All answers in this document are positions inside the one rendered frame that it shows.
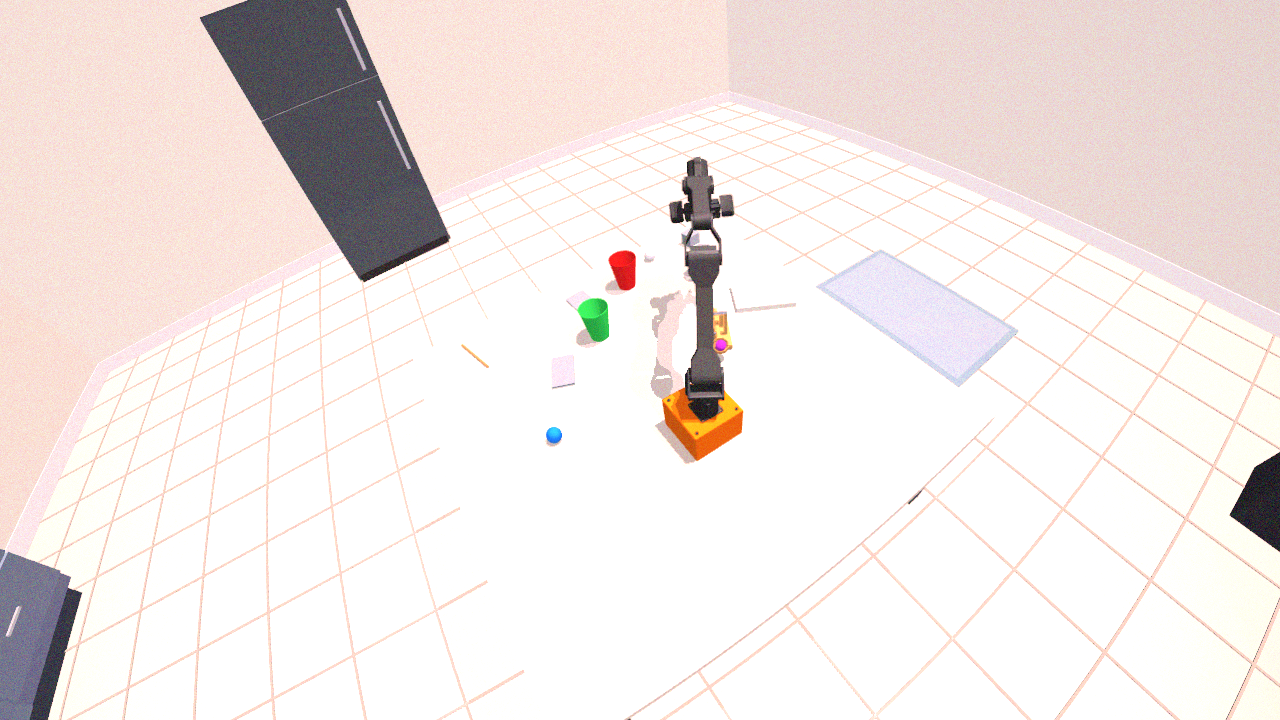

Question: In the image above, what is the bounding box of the red plastic cup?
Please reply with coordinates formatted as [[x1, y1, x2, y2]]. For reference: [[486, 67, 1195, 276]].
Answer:
[[608, 250, 636, 290]]

